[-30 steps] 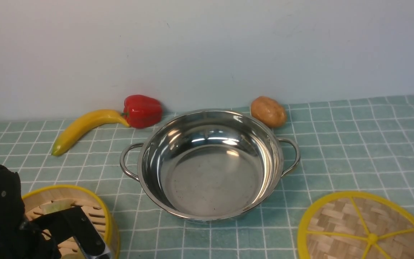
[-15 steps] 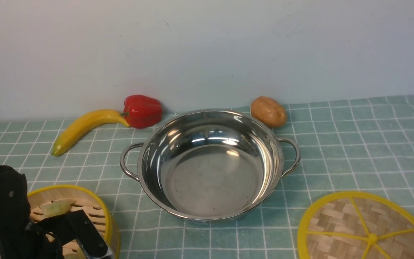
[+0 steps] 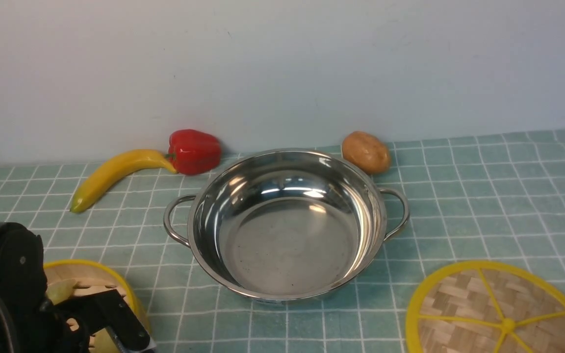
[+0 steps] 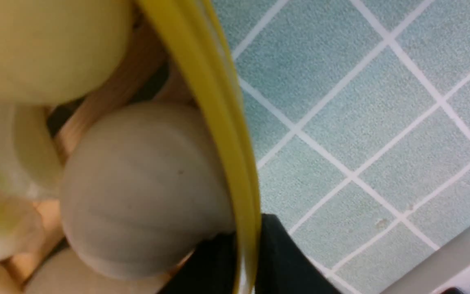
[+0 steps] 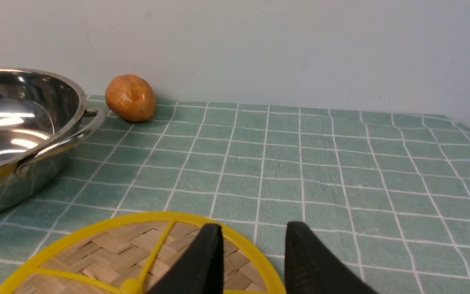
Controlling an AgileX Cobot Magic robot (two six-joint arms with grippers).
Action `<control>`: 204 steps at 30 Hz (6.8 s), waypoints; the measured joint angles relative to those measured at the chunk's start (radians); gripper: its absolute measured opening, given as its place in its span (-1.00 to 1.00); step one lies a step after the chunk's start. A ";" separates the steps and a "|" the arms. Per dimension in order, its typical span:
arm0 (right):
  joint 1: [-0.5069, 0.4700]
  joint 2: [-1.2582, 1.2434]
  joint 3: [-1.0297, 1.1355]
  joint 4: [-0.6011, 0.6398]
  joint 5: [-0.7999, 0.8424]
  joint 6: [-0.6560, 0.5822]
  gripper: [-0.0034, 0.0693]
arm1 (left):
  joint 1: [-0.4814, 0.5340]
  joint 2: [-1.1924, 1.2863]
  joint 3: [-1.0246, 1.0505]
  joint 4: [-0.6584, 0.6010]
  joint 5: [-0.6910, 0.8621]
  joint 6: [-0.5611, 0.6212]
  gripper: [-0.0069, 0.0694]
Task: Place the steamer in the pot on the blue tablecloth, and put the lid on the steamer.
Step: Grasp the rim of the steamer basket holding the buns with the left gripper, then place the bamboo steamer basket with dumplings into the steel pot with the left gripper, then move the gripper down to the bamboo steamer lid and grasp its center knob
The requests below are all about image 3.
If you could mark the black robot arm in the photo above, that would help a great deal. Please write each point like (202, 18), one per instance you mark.
(29, 322)

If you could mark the green dumpling top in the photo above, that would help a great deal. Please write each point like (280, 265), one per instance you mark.
(60, 291)

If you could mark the stainless steel pot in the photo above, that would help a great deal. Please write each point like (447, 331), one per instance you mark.
(288, 225)

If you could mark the green checkered tablecloth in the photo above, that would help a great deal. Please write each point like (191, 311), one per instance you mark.
(498, 197)

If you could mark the yellow banana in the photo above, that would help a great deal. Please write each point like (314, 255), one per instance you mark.
(112, 171)

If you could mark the brown potato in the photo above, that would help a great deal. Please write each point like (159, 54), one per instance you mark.
(366, 152)

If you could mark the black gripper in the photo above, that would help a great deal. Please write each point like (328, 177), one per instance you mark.
(29, 322)

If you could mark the woven bamboo steamer lid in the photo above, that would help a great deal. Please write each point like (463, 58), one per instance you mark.
(485, 307)

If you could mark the bamboo steamer basket yellow rim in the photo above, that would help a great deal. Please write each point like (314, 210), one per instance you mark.
(90, 277)

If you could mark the red bell pepper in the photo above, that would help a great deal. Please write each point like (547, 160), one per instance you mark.
(192, 152)

